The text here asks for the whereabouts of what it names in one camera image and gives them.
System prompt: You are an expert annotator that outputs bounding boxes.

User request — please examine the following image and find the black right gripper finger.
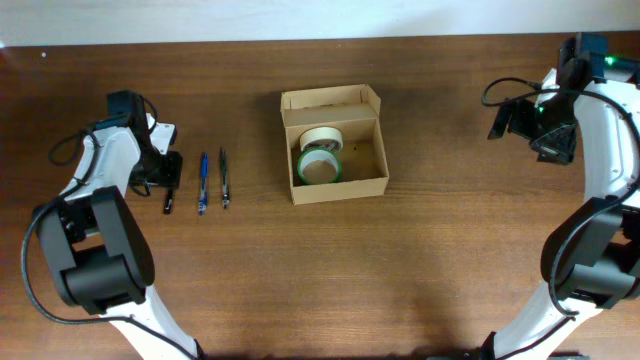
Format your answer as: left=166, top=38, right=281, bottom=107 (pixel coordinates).
left=487, top=105, right=513, bottom=140
left=530, top=124, right=576, bottom=164

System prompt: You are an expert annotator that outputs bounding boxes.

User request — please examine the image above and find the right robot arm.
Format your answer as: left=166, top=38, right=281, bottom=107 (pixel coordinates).
left=470, top=33, right=639, bottom=359

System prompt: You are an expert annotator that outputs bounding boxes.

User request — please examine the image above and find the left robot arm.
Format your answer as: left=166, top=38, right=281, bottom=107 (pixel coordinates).
left=21, top=90, right=204, bottom=359

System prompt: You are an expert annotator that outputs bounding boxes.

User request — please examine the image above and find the dark grey pen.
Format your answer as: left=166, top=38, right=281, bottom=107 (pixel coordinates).
left=219, top=147, right=230, bottom=209

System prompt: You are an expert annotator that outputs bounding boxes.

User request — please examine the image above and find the right black cable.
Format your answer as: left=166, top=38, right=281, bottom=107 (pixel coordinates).
left=480, top=76, right=640, bottom=360

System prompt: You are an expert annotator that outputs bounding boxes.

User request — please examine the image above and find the beige masking tape roll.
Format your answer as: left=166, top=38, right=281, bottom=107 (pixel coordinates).
left=299, top=126, right=344, bottom=152

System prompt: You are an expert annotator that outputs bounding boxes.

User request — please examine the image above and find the open cardboard box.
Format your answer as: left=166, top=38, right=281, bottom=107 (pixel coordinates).
left=281, top=84, right=389, bottom=205

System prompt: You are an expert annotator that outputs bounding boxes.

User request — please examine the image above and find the black pen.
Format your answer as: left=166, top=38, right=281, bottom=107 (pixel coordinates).
left=163, top=188, right=175, bottom=215

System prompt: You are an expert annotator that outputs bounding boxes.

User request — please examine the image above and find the green tape roll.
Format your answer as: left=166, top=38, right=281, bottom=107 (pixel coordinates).
left=297, top=147, right=342, bottom=185

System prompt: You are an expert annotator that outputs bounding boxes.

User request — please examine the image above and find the blue pen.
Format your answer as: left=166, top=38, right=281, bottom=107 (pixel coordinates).
left=198, top=153, right=208, bottom=216

